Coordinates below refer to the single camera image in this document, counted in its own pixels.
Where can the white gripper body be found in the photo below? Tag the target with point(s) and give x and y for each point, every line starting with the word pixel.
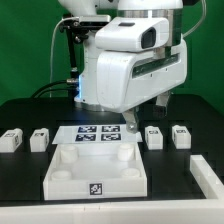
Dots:
pixel 125 81

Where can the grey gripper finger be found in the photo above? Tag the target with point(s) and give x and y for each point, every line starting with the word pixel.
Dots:
pixel 161 105
pixel 131 119

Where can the white square table top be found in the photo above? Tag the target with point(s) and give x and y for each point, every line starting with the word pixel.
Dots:
pixel 95 170

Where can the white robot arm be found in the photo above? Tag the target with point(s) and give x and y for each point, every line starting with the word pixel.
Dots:
pixel 169 9

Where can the white sheet with AprilTags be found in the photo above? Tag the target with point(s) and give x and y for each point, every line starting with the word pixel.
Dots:
pixel 95 134

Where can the white L-shaped obstacle fence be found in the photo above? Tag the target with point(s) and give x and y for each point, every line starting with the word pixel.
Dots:
pixel 209 210

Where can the black camera on stand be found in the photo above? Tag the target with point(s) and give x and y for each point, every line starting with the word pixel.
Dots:
pixel 77 31

